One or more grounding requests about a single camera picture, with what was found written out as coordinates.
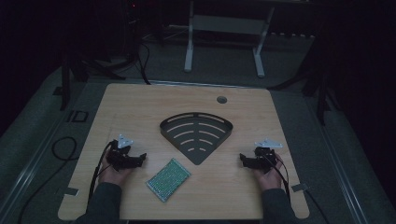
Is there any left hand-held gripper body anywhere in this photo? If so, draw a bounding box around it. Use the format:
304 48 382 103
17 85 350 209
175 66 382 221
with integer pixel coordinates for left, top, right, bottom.
106 133 140 172

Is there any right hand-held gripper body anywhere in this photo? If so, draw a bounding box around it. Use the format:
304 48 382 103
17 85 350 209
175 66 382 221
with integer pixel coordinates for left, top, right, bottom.
247 138 284 174

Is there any green dotted sponge pad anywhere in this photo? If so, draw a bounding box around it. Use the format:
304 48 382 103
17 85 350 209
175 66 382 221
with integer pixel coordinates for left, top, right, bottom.
146 157 192 203

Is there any black metal corner shelf rack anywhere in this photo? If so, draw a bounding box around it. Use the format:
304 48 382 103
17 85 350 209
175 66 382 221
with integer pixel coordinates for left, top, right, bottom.
159 111 234 166

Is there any person's left hand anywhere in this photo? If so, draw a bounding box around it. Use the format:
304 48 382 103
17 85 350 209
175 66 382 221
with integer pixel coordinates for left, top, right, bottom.
98 150 134 189

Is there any person's right hand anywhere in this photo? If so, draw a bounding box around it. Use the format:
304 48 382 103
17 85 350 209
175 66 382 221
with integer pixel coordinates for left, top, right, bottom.
252 153 285 192

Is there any black tripod stand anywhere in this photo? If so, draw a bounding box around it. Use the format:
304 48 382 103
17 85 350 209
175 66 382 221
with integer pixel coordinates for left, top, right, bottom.
270 59 342 127
58 43 127 112

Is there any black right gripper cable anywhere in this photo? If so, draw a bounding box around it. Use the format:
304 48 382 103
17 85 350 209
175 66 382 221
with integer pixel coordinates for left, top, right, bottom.
269 158 292 203

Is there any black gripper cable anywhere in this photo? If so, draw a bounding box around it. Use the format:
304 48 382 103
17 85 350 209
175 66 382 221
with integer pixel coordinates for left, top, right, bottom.
269 158 292 203
87 141 114 207

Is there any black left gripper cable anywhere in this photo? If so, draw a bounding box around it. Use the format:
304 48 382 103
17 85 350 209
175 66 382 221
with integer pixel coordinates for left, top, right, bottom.
87 141 114 207

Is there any black floor cable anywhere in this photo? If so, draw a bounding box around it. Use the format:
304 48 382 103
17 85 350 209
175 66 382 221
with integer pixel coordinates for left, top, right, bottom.
17 135 78 224

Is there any white metal desk frame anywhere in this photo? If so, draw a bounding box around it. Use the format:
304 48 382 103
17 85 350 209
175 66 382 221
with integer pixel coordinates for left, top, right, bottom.
183 0 276 79

